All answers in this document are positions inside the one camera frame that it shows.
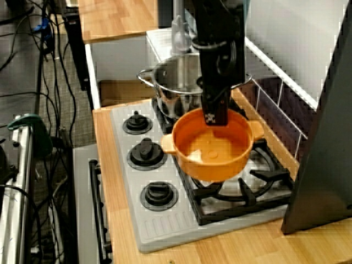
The black side panel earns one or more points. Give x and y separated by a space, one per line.
324 137

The black WidowX robot arm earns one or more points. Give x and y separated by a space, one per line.
217 19

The teal clamp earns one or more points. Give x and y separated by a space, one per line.
41 134

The black stand post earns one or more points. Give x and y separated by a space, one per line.
77 49

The silver metal frame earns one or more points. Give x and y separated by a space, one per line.
16 192

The dark box behind faucet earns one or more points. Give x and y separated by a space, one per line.
165 12

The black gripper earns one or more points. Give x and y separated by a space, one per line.
222 66

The black stove knob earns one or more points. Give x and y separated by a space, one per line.
159 195
137 125
147 155

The grey oven door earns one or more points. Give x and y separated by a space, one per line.
82 206

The orange plastic pot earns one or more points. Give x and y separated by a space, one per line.
214 154

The stainless steel pot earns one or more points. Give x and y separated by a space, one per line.
176 79

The white toy sink basin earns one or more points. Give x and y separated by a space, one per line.
121 66

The grey toy stove top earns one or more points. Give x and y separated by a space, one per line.
129 176

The white back panel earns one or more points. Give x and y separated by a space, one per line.
288 41

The dark tile backsplash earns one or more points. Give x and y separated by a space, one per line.
283 110

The grey toy faucet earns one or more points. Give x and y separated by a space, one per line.
180 35

